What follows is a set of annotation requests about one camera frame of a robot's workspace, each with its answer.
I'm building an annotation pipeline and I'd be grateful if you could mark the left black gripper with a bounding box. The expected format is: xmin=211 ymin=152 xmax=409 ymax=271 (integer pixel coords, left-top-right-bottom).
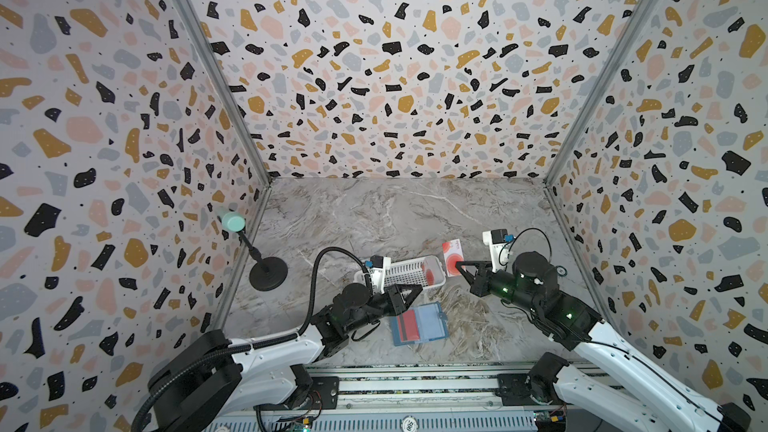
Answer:
xmin=347 ymin=283 xmax=424 ymax=335

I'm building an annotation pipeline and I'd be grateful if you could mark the white plastic basket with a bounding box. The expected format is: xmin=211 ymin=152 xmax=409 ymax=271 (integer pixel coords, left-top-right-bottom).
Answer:
xmin=353 ymin=256 xmax=447 ymax=290

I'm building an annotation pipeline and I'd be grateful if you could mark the red-circle credit card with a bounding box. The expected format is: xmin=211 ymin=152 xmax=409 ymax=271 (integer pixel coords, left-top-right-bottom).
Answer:
xmin=391 ymin=310 xmax=421 ymax=345
xmin=442 ymin=239 xmax=464 ymax=277

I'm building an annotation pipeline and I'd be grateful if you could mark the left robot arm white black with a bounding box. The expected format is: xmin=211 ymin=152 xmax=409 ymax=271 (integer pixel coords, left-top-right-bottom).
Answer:
xmin=131 ymin=283 xmax=423 ymax=431

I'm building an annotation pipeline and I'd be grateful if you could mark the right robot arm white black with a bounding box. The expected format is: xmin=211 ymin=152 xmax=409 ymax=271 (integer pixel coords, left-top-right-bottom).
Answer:
xmin=456 ymin=252 xmax=751 ymax=431

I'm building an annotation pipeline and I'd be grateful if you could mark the stack of red-circle cards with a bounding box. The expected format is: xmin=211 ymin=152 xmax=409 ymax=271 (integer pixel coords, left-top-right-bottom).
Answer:
xmin=422 ymin=257 xmax=445 ymax=287

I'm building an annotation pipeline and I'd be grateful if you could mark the black stand with green ball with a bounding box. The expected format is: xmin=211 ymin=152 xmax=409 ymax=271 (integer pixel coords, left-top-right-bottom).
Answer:
xmin=218 ymin=209 xmax=288 ymax=292

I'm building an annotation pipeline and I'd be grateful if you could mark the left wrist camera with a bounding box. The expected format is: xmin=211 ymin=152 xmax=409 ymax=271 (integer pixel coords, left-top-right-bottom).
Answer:
xmin=363 ymin=255 xmax=392 ymax=294

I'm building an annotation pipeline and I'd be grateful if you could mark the aluminium rail base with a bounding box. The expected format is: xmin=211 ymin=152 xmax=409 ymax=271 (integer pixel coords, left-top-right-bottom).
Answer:
xmin=157 ymin=362 xmax=679 ymax=432

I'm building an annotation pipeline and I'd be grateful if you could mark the black corrugated cable hose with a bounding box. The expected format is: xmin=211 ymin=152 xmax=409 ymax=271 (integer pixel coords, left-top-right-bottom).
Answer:
xmin=130 ymin=245 xmax=373 ymax=432

